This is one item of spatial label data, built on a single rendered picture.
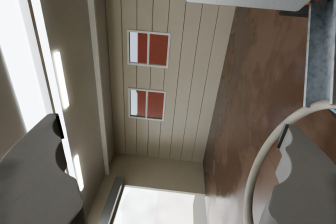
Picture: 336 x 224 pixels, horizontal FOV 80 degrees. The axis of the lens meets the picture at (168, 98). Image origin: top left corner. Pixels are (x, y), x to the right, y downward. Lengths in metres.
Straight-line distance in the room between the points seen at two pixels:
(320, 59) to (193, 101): 7.01
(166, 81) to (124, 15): 2.57
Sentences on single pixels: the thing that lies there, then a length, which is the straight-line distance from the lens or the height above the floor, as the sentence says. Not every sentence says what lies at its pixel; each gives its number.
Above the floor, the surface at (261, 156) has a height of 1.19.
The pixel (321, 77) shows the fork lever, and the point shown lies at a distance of 0.82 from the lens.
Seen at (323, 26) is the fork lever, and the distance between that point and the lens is 0.88.
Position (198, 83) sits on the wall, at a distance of 7.40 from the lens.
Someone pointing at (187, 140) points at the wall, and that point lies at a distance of 8.76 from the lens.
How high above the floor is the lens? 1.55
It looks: 2 degrees up
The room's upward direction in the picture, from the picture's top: 84 degrees counter-clockwise
